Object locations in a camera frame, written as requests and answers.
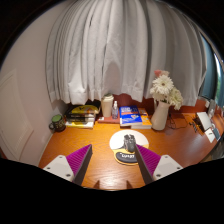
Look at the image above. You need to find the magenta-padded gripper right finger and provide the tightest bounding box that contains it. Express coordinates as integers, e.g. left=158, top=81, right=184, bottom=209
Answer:
left=134, top=143, right=184, bottom=185

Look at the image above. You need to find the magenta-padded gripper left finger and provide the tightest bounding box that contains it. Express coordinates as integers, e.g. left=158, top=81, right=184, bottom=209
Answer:
left=43, top=143, right=94, bottom=187

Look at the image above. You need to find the grey black computer mouse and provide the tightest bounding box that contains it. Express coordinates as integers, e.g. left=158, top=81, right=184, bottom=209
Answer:
left=122, top=133, right=137, bottom=154

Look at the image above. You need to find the white yellow black mouse pad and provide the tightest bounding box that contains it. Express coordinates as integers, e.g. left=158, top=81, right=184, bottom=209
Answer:
left=108, top=129, right=150, bottom=166

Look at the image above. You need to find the dark mug with green inside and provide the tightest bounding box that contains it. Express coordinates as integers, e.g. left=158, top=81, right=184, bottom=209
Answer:
left=48, top=114, right=67, bottom=133

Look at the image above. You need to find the orange cover book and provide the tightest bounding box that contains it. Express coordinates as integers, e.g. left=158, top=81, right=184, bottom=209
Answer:
left=130, top=108, right=153, bottom=130

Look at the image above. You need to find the white pitcher vase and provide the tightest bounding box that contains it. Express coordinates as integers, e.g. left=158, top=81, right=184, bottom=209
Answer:
left=150, top=99, right=171, bottom=131

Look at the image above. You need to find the black spine book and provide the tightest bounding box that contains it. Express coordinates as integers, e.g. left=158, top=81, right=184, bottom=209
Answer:
left=66, top=112, right=97, bottom=120
left=66, top=116, right=96, bottom=124

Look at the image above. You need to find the small white box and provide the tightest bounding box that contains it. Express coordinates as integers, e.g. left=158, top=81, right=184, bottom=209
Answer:
left=203, top=127, right=218, bottom=144

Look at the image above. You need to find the white flat device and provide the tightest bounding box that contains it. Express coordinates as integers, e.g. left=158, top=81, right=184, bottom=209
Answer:
left=195, top=111, right=213, bottom=132

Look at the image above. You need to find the yellow cover book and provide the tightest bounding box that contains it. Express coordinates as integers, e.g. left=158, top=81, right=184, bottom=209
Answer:
left=68, top=104, right=100, bottom=116

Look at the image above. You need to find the blue cover book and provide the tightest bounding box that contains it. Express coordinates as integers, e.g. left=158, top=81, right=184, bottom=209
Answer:
left=118, top=105, right=144, bottom=128

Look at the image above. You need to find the red book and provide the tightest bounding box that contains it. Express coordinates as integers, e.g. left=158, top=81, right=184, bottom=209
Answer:
left=97, top=114, right=121, bottom=125

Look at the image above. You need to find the clear spray bottle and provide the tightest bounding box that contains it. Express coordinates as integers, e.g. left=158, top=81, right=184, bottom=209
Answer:
left=111, top=100, right=120, bottom=120

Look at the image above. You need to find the cream travel cup with lid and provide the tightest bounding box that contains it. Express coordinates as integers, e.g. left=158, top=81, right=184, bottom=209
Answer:
left=100, top=93, right=115, bottom=118

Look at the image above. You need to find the white flower bouquet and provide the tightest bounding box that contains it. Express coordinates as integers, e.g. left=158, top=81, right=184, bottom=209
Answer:
left=149, top=69, right=185, bottom=111

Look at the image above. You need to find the window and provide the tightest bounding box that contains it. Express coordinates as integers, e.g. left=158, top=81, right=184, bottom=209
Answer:
left=199, top=33, right=224, bottom=108

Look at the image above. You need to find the white pleated curtain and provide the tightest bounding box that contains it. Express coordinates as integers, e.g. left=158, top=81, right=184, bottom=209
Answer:
left=45, top=0, right=208, bottom=107

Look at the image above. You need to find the black cable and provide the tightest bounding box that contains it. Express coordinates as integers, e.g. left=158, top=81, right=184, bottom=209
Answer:
left=166, top=113, right=198, bottom=132

